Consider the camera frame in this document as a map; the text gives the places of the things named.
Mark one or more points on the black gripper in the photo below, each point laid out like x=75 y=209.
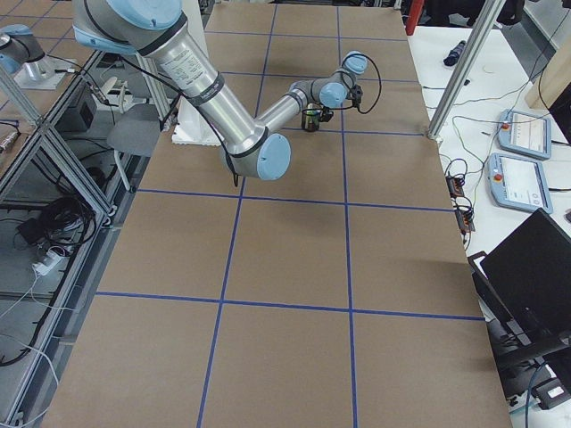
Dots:
x=325 y=114

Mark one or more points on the black mesh pen cup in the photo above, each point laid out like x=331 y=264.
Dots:
x=311 y=117

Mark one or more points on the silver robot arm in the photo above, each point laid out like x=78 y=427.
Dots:
x=250 y=147
x=18 y=47

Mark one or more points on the folded dark blue umbrella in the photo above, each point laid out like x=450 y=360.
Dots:
x=454 y=54

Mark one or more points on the far orange usb hub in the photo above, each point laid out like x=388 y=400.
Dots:
x=455 y=186

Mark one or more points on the orange usb hub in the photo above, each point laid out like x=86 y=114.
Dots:
x=465 y=219
x=455 y=186

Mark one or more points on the near orange usb hub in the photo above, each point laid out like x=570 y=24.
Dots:
x=465 y=219

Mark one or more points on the grey office chair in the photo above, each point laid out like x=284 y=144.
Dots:
x=136 y=133

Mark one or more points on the near grey teach pendant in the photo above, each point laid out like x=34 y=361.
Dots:
x=518 y=183

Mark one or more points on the grey teach pendant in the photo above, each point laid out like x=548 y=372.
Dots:
x=525 y=133
x=518 y=183

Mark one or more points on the far grey teach pendant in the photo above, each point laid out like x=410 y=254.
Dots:
x=525 y=133

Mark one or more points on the black laptop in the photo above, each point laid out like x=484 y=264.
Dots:
x=529 y=278

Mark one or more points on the white power strip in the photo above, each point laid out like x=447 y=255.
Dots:
x=47 y=263

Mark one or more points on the aluminium frame post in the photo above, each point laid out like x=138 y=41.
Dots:
x=475 y=42

